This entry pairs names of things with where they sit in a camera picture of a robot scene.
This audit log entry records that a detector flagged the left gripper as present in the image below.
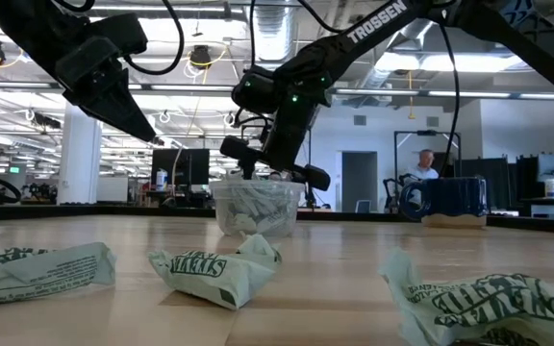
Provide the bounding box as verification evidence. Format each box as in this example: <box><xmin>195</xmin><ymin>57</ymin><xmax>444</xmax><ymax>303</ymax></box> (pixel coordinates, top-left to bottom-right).
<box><xmin>55</xmin><ymin>37</ymin><xmax>158</xmax><ymax>143</ymax></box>

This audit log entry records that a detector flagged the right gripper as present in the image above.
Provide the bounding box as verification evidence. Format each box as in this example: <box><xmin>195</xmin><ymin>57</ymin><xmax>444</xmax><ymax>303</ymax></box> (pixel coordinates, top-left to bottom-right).
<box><xmin>219</xmin><ymin>103</ymin><xmax>332</xmax><ymax>191</ymax></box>

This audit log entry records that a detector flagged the white column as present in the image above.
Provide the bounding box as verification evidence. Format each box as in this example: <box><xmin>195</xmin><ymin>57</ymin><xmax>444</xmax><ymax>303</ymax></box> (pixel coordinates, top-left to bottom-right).
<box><xmin>57</xmin><ymin>103</ymin><xmax>105</xmax><ymax>207</ymax></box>

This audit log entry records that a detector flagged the clear plastic bowl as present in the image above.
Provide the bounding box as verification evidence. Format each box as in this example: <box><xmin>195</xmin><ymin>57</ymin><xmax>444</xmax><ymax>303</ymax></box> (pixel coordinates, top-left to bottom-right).
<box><xmin>209</xmin><ymin>178</ymin><xmax>306</xmax><ymax>237</ymax></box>

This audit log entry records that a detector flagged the grey door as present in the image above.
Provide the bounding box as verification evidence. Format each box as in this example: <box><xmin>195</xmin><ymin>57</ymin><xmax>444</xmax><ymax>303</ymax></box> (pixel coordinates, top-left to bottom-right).
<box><xmin>341</xmin><ymin>151</ymin><xmax>379</xmax><ymax>212</ymax></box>

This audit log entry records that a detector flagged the black monitor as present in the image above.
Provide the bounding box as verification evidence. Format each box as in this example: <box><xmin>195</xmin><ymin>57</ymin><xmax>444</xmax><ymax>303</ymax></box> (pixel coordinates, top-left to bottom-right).
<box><xmin>150</xmin><ymin>148</ymin><xmax>211</xmax><ymax>196</ymax></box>

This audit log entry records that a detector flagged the person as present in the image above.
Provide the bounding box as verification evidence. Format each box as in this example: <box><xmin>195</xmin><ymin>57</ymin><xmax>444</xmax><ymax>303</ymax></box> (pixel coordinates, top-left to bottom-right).
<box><xmin>404</xmin><ymin>148</ymin><xmax>441</xmax><ymax>183</ymax></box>

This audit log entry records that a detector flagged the dark blue ceramic mug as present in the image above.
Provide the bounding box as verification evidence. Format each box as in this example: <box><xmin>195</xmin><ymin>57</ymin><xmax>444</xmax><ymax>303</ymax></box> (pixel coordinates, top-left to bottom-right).
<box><xmin>398</xmin><ymin>176</ymin><xmax>489</xmax><ymax>230</ymax></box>

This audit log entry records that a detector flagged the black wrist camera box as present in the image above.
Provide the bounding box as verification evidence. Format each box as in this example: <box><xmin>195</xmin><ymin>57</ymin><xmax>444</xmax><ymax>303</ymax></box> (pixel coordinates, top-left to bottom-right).
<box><xmin>88</xmin><ymin>12</ymin><xmax>149</xmax><ymax>57</ymax></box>

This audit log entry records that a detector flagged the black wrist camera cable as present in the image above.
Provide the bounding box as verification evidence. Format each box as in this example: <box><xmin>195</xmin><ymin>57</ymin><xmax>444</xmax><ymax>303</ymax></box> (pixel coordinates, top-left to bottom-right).
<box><xmin>121</xmin><ymin>0</ymin><xmax>186</xmax><ymax>77</ymax></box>

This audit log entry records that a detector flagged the black aluminium table frame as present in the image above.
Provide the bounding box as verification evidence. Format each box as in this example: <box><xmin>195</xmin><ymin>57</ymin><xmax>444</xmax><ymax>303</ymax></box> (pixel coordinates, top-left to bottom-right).
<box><xmin>0</xmin><ymin>204</ymin><xmax>554</xmax><ymax>236</ymax></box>

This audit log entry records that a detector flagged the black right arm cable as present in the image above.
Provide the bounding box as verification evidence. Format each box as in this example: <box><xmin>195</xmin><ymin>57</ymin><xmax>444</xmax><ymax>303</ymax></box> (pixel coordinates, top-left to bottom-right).
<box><xmin>438</xmin><ymin>21</ymin><xmax>461</xmax><ymax>178</ymax></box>

